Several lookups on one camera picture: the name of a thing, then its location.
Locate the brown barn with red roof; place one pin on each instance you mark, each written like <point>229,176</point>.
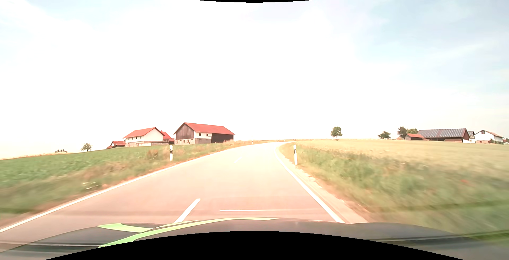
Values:
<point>202,134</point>

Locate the grey asphalt road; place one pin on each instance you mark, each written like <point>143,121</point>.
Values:
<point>238,180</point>

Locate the lone tree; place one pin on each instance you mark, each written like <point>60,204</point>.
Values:
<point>336,132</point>

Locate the road markings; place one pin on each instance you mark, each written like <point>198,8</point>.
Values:
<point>309,192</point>

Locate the white farmhouse with red roof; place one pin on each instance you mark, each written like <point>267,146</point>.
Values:
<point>145,137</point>

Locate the car's own bonnet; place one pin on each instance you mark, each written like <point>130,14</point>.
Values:
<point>278,228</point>

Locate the small tree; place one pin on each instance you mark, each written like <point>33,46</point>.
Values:
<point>86,146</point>
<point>384,135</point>

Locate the small red-roofed building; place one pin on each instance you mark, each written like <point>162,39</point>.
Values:
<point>414,136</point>
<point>116,144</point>

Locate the group of trees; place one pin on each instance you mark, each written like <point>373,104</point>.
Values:
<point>405,132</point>

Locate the grass verge with yellow field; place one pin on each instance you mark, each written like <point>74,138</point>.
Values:
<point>397,172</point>

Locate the long barn with grey roof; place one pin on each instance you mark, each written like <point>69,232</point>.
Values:
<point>443,134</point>

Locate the grass verge with green field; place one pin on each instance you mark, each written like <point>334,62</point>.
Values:
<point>59,172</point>

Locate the white house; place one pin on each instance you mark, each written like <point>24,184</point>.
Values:
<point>488,136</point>

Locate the white black marker post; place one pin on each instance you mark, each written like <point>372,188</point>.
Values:
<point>171,152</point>
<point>295,154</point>

